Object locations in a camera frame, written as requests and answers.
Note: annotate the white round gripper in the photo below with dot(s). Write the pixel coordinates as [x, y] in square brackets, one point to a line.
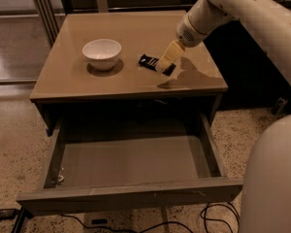
[188, 33]

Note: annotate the black rxbar chocolate wrapper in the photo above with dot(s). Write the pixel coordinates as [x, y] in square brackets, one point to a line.
[152, 63]

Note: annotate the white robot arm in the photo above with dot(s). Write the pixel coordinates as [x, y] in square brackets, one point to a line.
[266, 191]

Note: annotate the open grey top drawer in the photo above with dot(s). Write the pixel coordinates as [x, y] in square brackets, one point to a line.
[96, 166]

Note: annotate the white ceramic bowl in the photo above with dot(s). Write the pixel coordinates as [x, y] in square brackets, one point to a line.
[102, 54]

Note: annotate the tan top cabinet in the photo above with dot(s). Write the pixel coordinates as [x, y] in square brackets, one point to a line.
[65, 78]

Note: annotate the small dark floor object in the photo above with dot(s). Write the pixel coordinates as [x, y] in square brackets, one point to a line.
[279, 106]

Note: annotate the black power adapter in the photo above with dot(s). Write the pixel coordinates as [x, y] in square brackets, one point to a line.
[8, 213]

